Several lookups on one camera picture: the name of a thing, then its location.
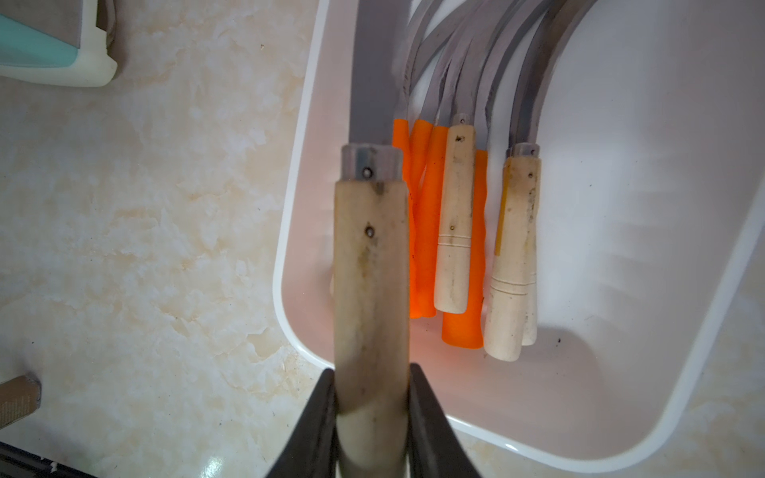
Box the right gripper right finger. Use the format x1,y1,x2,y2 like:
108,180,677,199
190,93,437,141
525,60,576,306
408,364,480,478

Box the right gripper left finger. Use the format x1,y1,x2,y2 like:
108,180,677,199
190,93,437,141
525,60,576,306
267,368,339,478

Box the orange handle sickle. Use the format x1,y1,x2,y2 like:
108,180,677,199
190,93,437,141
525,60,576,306
442,1,550,349
408,1,480,196
392,0,441,182
410,1,482,319

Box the white storage box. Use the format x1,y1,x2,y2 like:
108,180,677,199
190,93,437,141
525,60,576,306
272,0,765,475

